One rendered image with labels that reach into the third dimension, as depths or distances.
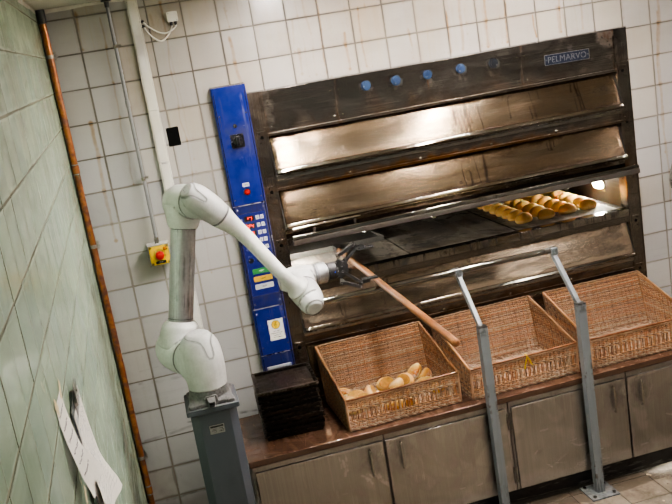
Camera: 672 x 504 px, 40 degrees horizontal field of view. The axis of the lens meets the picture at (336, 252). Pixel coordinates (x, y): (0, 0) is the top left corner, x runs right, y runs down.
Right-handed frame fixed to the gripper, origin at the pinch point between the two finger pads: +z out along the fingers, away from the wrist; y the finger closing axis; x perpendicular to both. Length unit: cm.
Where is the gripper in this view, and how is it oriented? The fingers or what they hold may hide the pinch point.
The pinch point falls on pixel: (372, 261)
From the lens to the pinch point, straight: 397.0
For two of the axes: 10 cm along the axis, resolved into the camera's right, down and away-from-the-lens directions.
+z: 9.6, -2.1, 2.0
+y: 1.6, 9.6, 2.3
